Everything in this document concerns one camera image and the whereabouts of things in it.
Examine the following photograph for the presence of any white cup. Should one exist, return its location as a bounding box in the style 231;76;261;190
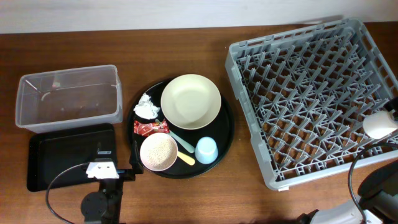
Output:
363;111;397;139

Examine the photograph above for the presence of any pink bowl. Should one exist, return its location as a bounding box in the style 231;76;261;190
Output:
140;133;178;172

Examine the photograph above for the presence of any light blue cup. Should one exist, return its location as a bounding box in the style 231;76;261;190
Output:
195;137;218;164

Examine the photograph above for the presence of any cream plate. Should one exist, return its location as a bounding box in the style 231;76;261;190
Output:
160;74;221;130

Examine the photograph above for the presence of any grey dishwasher rack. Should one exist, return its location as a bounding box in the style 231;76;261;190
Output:
225;19;397;191

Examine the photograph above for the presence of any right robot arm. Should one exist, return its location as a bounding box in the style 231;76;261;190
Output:
296;98;397;223

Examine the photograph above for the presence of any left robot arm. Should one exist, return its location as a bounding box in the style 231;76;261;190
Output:
80;143;144;224

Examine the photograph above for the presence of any red candy wrapper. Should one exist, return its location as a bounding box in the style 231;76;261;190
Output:
134;120;170;137

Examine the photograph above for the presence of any black rectangular tray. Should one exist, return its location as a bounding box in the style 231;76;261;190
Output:
27;123;116;192

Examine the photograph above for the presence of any crumpled white tissue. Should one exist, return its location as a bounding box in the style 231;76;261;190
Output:
133;93;160;119

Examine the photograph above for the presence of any yellow spoon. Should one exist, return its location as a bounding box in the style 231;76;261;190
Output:
177;151;195;166

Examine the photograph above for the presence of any clear plastic bin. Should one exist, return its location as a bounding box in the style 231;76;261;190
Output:
15;65;123;133

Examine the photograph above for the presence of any mint green spoon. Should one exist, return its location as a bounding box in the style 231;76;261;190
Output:
167;131;195;154

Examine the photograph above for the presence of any round black tray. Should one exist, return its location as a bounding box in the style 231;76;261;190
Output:
126;78;235;180

